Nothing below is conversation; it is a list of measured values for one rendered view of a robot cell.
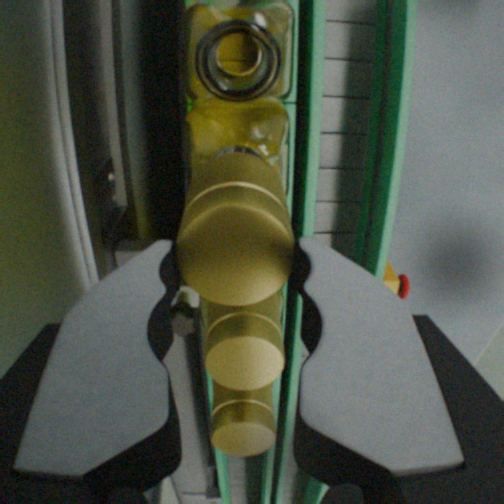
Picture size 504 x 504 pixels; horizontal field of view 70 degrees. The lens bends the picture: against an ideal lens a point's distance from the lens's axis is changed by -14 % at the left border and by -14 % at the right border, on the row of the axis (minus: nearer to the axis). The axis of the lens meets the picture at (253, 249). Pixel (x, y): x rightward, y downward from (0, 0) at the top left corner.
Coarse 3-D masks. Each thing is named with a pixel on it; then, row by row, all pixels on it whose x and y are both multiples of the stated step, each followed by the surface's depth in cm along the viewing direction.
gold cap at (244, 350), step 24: (216, 312) 18; (240, 312) 17; (264, 312) 18; (216, 336) 17; (240, 336) 16; (264, 336) 16; (216, 360) 17; (240, 360) 17; (264, 360) 17; (240, 384) 18; (264, 384) 18
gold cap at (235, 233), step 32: (224, 160) 14; (256, 160) 14; (192, 192) 13; (224, 192) 11; (256, 192) 12; (192, 224) 11; (224, 224) 11; (256, 224) 11; (288, 224) 12; (192, 256) 11; (224, 256) 11; (256, 256) 11; (288, 256) 11; (192, 288) 12; (224, 288) 12; (256, 288) 12
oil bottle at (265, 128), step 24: (192, 120) 20; (216, 120) 20; (240, 120) 20; (264, 120) 20; (288, 120) 21; (192, 144) 20; (216, 144) 19; (240, 144) 19; (264, 144) 19; (288, 144) 20; (192, 168) 20; (288, 168) 21; (288, 192) 22
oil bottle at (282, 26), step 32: (224, 0) 17; (256, 0) 17; (192, 32) 17; (288, 32) 17; (192, 64) 18; (224, 64) 20; (256, 64) 20; (288, 64) 18; (192, 96) 19; (288, 96) 20
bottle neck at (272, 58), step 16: (208, 32) 12; (224, 32) 12; (240, 32) 12; (256, 32) 12; (208, 48) 13; (272, 48) 13; (208, 64) 13; (272, 64) 13; (208, 80) 13; (224, 80) 14; (240, 80) 15; (256, 80) 13; (272, 80) 13; (224, 96) 13; (240, 96) 13; (256, 96) 13
